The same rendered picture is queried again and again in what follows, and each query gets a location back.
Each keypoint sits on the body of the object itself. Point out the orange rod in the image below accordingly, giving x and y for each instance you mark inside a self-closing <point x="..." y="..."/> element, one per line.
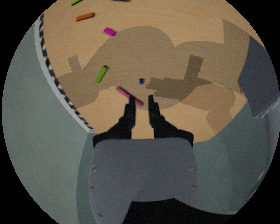
<point x="85" y="16"/>

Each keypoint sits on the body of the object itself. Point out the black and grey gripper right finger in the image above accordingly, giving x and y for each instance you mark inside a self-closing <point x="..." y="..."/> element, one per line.
<point x="162" y="128"/>

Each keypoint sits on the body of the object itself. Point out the small magenta block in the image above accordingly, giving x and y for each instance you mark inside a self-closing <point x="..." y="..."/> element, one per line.
<point x="109" y="31"/>

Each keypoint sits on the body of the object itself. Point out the pink rod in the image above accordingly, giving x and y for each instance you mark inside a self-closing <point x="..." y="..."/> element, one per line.
<point x="127" y="94"/>

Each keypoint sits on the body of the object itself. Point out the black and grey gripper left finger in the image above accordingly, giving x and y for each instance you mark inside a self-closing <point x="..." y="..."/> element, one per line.
<point x="123" y="127"/>

